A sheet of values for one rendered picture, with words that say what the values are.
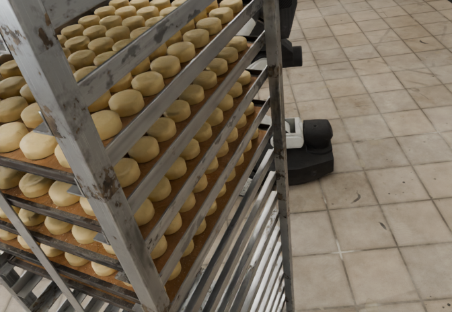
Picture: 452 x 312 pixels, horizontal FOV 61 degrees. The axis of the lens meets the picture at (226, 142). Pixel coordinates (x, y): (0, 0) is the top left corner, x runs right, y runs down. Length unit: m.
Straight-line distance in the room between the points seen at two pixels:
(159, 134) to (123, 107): 0.11
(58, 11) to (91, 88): 0.09
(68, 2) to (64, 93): 0.10
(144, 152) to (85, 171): 0.20
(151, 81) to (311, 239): 1.76
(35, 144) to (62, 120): 0.16
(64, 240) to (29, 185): 0.11
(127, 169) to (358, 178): 2.12
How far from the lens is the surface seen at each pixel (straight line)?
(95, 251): 0.66
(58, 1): 0.43
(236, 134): 0.92
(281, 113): 1.04
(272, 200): 1.23
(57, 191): 0.61
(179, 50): 0.70
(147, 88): 0.61
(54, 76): 0.38
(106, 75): 0.47
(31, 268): 0.96
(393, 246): 2.28
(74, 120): 0.40
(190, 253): 0.83
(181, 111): 0.69
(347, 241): 2.26
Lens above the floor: 1.78
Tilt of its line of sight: 38 degrees down
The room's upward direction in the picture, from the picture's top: 10 degrees counter-clockwise
